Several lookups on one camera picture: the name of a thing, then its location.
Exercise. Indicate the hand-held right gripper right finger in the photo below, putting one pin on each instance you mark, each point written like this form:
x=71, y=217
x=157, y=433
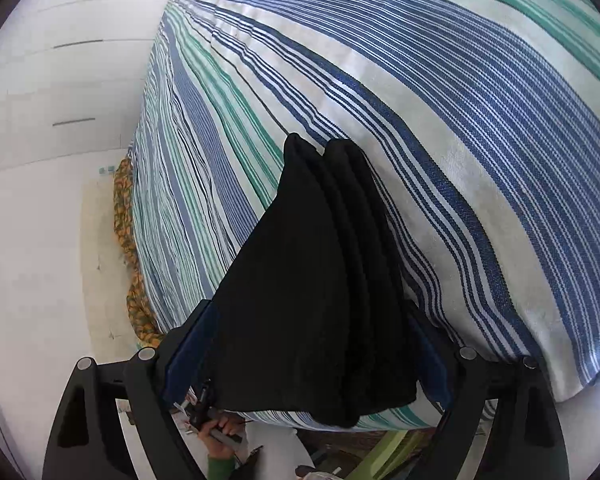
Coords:
x=432, y=360

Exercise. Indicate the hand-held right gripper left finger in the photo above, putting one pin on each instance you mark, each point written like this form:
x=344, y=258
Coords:
x=190, y=355

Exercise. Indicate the black pants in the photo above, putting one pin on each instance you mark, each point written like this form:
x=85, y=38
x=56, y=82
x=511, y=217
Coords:
x=310, y=285

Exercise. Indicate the person's left hand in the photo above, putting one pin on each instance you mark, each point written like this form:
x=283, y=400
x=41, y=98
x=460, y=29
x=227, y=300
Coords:
x=219, y=447

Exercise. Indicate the light green chair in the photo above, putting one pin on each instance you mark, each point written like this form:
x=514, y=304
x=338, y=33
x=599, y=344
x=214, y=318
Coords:
x=385, y=452

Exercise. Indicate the beige headboard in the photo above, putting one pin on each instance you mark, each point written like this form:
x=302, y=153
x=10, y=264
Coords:
x=105, y=260

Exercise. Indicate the orange floral blanket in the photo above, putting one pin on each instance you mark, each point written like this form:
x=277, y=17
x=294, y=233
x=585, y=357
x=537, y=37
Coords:
x=122, y=210

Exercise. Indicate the bed with striped sheet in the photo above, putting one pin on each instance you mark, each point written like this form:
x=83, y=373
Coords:
x=430, y=110

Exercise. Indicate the white wardrobe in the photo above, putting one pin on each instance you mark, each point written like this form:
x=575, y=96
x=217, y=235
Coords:
x=70, y=85

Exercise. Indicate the wall socket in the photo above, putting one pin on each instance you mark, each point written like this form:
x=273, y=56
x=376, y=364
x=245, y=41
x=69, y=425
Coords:
x=105, y=170

